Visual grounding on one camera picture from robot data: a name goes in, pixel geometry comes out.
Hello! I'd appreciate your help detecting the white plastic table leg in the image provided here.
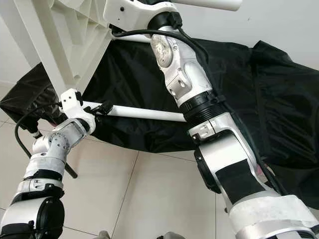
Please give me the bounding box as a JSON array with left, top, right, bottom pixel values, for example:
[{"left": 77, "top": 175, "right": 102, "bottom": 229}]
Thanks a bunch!
[
  {"left": 80, "top": 100, "right": 188, "bottom": 123},
  {"left": 114, "top": 32, "right": 153, "bottom": 44},
  {"left": 184, "top": 0, "right": 244, "bottom": 12}
]

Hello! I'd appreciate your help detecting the black fabric table cover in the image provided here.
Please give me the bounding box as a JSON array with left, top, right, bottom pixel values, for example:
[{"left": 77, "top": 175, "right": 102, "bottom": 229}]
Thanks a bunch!
[{"left": 0, "top": 37, "right": 319, "bottom": 211}]

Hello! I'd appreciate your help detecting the black metal table leg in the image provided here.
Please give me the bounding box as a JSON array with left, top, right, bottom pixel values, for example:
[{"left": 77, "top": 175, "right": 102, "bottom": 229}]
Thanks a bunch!
[{"left": 62, "top": 164, "right": 79, "bottom": 179}]

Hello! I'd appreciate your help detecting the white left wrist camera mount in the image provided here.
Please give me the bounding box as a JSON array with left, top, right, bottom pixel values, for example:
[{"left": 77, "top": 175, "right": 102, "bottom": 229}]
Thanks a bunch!
[{"left": 60, "top": 88, "right": 96, "bottom": 134}]

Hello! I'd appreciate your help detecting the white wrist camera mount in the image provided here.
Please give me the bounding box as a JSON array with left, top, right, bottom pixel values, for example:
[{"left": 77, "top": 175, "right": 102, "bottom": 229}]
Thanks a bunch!
[
  {"left": 104, "top": 0, "right": 181, "bottom": 26},
  {"left": 60, "top": 88, "right": 96, "bottom": 134}
]

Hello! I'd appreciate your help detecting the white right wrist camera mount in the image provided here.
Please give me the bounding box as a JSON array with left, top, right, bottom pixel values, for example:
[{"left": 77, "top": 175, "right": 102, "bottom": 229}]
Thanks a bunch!
[{"left": 104, "top": 0, "right": 181, "bottom": 26}]

